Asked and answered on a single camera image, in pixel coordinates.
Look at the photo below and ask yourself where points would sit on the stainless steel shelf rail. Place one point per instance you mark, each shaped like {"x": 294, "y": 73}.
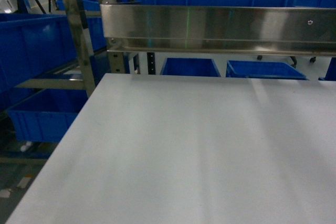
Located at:
{"x": 275, "y": 31}

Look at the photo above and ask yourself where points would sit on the blue crate on rack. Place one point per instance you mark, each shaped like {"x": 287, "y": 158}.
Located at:
{"x": 31, "y": 44}

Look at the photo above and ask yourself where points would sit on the small blue bin left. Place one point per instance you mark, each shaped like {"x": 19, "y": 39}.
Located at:
{"x": 197, "y": 67}

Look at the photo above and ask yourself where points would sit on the small blue bin middle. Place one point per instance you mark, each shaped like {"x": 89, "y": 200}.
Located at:
{"x": 262, "y": 70}

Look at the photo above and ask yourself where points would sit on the blue crate lower rack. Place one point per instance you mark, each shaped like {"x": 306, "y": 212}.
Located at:
{"x": 47, "y": 115}

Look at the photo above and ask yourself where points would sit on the small blue bin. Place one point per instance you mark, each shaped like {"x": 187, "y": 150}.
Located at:
{"x": 197, "y": 67}
{"x": 262, "y": 70}

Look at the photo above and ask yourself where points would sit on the steel rack upright post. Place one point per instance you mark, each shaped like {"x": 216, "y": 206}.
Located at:
{"x": 78, "y": 24}

